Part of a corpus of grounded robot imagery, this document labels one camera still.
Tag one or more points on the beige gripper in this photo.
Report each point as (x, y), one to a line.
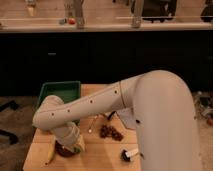
(77, 141)

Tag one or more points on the grey cloth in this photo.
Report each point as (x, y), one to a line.
(126, 117)

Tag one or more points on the metal spoon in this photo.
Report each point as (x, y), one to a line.
(92, 124)

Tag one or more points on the small cardboard box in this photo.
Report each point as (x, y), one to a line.
(110, 116)

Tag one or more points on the yellow banana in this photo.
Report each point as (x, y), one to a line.
(51, 152)

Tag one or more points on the green plastic tray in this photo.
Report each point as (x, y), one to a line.
(67, 91)

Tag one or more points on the green pepper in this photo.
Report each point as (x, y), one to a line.
(76, 150)

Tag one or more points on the bunch of dark grapes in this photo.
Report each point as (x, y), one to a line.
(110, 131)

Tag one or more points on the red object on counter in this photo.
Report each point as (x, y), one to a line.
(71, 21)

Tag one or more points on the dark brown bowl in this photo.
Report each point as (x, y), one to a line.
(62, 151)

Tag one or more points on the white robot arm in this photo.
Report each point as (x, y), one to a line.
(163, 111)

